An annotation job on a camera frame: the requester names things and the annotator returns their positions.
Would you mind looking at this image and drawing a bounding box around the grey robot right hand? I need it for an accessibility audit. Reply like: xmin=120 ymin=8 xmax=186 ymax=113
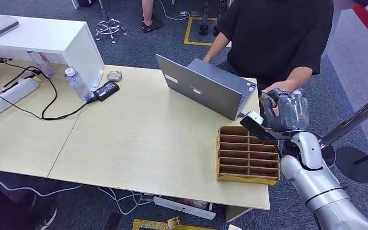
xmin=262 ymin=88 xmax=311 ymax=133

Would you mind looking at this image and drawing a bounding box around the brown hotel key card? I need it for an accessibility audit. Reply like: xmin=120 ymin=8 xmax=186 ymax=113
xmin=259 ymin=91 xmax=278 ymax=107

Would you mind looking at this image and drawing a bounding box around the person's left hand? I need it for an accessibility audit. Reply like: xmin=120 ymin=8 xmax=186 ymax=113
xmin=262 ymin=80 xmax=303 ymax=116

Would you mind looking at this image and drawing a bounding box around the wooden slotted card holder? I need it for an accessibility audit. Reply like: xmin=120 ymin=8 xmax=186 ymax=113
xmin=216 ymin=126 xmax=281 ymax=186

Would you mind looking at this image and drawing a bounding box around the bystander person's leg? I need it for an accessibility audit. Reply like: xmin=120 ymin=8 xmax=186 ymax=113
xmin=140 ymin=0 xmax=164 ymax=34

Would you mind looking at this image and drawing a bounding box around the chrome stanchion base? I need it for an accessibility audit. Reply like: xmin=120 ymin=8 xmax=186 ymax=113
xmin=317 ymin=133 xmax=337 ymax=169

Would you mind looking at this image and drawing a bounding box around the chrome stanchion pole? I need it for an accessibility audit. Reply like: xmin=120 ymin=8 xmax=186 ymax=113
xmin=319 ymin=89 xmax=368 ymax=150

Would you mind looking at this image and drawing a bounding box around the black round stand base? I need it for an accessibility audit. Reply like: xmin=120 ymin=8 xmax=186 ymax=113
xmin=334 ymin=146 xmax=368 ymax=184

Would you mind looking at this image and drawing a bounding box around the grey open laptop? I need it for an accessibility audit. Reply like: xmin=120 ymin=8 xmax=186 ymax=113
xmin=154 ymin=53 xmax=257 ymax=121

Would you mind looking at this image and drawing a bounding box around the black equipment stand leg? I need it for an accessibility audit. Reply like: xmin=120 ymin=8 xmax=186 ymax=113
xmin=199 ymin=0 xmax=211 ymax=36
xmin=213 ymin=0 xmax=228 ymax=37

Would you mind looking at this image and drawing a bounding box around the white under-desk power strip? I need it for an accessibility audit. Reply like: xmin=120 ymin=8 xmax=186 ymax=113
xmin=153 ymin=196 xmax=217 ymax=220

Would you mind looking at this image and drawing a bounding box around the yellow cardboard piece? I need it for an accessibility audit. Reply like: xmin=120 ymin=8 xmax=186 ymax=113
xmin=132 ymin=216 xmax=219 ymax=230

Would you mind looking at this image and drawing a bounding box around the small grey earbud case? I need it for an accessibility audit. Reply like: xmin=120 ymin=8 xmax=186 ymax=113
xmin=106 ymin=71 xmax=123 ymax=82

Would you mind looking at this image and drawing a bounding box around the black laptop power adapter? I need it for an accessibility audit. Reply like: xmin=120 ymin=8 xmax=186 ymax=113
xmin=93 ymin=80 xmax=120 ymax=102

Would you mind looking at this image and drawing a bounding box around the chrome stool base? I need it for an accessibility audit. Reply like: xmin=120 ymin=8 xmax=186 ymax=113
xmin=95 ymin=0 xmax=128 ymax=45

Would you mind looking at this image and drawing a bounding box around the black phone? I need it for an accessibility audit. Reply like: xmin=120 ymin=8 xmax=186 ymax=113
xmin=103 ymin=215 xmax=123 ymax=230

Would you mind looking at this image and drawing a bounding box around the clear plastic water bottle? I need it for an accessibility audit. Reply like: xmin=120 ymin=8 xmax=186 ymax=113
xmin=64 ymin=67 xmax=93 ymax=104

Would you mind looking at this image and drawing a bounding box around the crumpled clear plastic bottle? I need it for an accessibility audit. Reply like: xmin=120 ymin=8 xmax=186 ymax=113
xmin=27 ymin=51 xmax=58 ymax=79

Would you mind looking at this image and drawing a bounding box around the white desk shelf riser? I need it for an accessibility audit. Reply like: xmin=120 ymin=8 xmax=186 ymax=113
xmin=0 ymin=13 xmax=105 ymax=92

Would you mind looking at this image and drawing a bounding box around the black shoe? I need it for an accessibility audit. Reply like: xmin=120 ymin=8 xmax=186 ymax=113
xmin=0 ymin=181 xmax=58 ymax=230

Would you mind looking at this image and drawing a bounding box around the black white wrist camera box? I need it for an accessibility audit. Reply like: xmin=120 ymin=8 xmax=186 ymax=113
xmin=239 ymin=110 xmax=287 ymax=142

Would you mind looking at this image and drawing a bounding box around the white floor cable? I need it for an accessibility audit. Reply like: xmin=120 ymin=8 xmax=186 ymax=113
xmin=157 ymin=0 xmax=191 ymax=22

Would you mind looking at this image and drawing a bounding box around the tangled white cable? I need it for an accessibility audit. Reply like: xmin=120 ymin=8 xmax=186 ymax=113
xmin=96 ymin=185 xmax=154 ymax=216

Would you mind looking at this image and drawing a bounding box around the black power cable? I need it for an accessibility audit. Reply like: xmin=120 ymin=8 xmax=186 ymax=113
xmin=0 ymin=50 xmax=99 ymax=121

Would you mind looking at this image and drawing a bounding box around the long white cable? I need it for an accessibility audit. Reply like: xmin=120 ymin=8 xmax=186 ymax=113
xmin=0 ymin=176 xmax=83 ymax=198

